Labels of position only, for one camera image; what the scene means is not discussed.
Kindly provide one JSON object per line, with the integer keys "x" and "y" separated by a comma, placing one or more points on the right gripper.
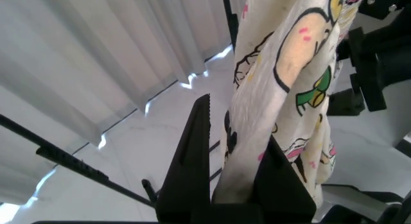
{"x": 391, "y": 57}

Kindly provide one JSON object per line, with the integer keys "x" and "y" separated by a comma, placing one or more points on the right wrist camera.
{"x": 345, "y": 103}

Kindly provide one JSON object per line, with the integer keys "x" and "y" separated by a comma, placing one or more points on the cream printed garment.
{"x": 263, "y": 99}

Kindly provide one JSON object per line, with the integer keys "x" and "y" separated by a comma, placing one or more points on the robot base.
{"x": 353, "y": 198}

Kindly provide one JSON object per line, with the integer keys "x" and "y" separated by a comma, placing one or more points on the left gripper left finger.
{"x": 189, "y": 172}

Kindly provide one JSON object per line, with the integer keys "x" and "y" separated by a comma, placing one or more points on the white curtain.
{"x": 80, "y": 57}

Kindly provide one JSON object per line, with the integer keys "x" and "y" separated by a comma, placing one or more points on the black clothes rack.
{"x": 74, "y": 165}

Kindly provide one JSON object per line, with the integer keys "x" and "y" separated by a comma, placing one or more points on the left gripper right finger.
{"x": 282, "y": 192}

